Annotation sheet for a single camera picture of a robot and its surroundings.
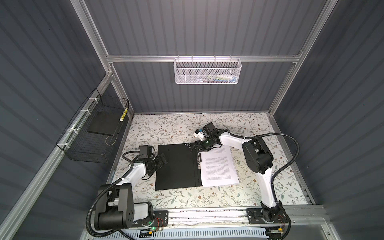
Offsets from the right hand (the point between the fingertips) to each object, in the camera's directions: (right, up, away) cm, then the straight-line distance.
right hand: (195, 151), depth 95 cm
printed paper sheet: (+15, -9, -4) cm, 18 cm away
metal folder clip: (+3, -5, -2) cm, 6 cm away
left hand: (-20, -7, -5) cm, 22 cm away
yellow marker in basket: (-39, +23, -14) cm, 48 cm away
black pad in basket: (-46, +18, -19) cm, 53 cm away
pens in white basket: (+17, +47, -2) cm, 50 cm away
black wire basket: (-51, +12, -22) cm, 57 cm away
